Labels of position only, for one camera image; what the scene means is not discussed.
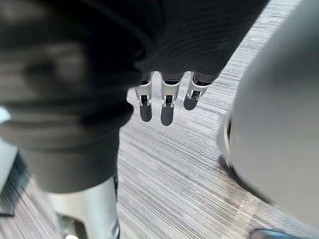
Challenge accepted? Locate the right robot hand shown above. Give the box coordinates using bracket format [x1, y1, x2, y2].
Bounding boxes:
[0, 0, 271, 239]

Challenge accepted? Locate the silver robot leg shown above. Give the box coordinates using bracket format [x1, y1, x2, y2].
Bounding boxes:
[219, 0, 319, 209]

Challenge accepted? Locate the dark robot foot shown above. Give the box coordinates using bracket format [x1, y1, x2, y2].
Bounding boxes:
[248, 228, 301, 239]

